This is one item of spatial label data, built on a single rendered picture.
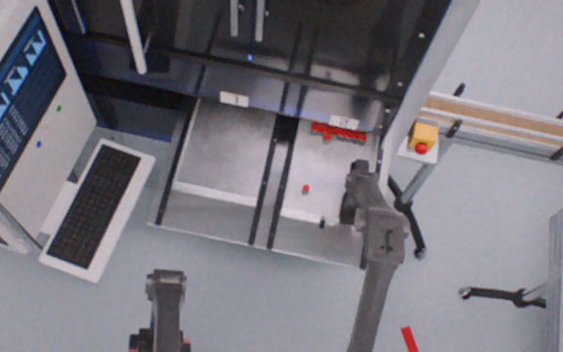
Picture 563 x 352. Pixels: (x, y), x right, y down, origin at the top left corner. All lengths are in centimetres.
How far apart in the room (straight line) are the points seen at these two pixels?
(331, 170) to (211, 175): 38
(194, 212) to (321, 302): 102
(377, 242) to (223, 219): 76
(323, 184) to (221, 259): 94
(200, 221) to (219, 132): 30
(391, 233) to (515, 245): 184
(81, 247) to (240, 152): 57
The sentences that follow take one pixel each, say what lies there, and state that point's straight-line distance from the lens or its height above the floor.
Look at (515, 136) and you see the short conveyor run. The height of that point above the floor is 93.
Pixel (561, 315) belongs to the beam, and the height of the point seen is 55.
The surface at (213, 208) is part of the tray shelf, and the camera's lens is 197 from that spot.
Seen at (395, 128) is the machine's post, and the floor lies 105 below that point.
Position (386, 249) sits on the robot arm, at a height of 151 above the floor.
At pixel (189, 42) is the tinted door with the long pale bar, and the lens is 179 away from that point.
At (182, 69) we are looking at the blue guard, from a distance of 190.
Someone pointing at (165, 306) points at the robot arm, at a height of 144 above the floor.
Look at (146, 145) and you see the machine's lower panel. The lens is 245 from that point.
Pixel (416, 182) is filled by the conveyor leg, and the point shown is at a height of 40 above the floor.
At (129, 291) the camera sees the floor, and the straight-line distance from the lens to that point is 283.
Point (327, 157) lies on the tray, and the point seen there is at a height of 88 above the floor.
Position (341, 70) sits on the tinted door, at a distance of 174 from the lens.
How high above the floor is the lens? 273
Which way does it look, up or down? 67 degrees down
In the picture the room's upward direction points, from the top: 10 degrees clockwise
